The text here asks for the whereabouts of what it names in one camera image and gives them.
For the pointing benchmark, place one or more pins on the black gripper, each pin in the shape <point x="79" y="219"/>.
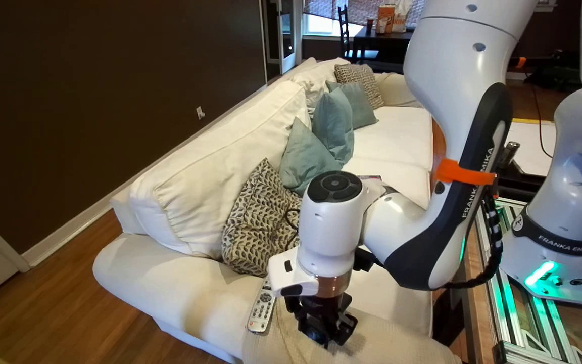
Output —
<point x="334" y="296"/>

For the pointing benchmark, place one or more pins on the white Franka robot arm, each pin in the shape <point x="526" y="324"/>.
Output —
<point x="466" y="53"/>

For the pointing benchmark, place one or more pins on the silver remote control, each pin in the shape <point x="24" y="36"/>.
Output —
<point x="260" y="312"/>

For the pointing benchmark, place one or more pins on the black white patterned pillow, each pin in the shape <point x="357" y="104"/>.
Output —
<point x="256" y="215"/>

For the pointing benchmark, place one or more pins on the teal pillow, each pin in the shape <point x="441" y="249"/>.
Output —
<point x="304" y="161"/>
<point x="334" y="122"/>
<point x="362" y="108"/>

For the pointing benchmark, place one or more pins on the white sofa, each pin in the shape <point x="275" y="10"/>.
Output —
<point x="190" y="183"/>

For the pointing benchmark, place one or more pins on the beige patterned pillow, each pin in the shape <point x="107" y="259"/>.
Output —
<point x="362" y="78"/>

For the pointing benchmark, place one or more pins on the white rug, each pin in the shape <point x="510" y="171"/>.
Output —
<point x="529" y="144"/>

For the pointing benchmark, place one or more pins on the dark dining table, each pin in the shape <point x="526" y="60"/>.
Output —
<point x="392" y="43"/>

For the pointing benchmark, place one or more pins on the dark wooden chair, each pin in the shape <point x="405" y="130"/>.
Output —
<point x="351" y="32"/>

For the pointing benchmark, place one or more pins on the orange box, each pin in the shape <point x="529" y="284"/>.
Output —
<point x="387" y="21"/>

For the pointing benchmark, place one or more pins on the dark bulky object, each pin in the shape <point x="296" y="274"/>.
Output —
<point x="553" y="63"/>

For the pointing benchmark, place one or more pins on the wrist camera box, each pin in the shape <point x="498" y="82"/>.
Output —
<point x="291" y="269"/>

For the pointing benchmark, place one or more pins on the aluminium profile frame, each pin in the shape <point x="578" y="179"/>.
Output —
<point x="519" y="324"/>

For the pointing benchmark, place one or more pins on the black camera stand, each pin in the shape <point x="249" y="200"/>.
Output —
<point x="512" y="161"/>

